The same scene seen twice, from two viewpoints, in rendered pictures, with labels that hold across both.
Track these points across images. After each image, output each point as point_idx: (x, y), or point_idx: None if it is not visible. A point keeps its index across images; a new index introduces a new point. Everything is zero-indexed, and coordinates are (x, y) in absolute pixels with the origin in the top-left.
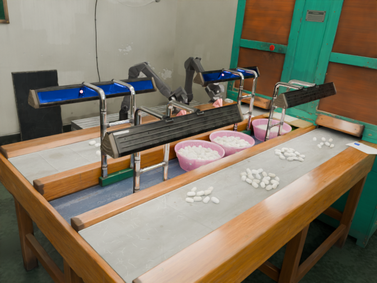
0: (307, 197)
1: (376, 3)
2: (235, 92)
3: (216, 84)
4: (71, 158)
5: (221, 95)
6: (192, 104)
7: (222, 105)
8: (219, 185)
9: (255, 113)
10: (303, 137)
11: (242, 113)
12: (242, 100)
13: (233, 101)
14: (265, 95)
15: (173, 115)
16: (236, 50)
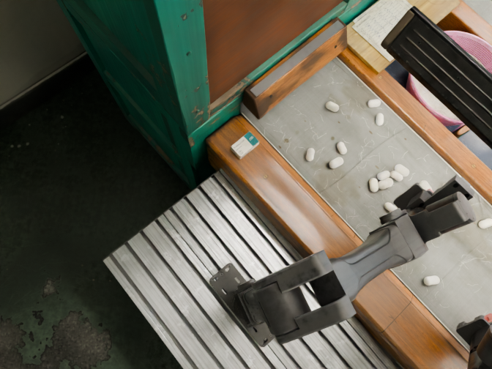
0: None
1: None
2: (223, 110)
3: (468, 202)
4: None
5: (419, 185)
6: (168, 273)
7: (291, 176)
8: None
9: (320, 83)
10: (488, 22)
11: (331, 123)
12: (276, 103)
13: (233, 129)
14: (314, 28)
15: (461, 359)
16: (193, 23)
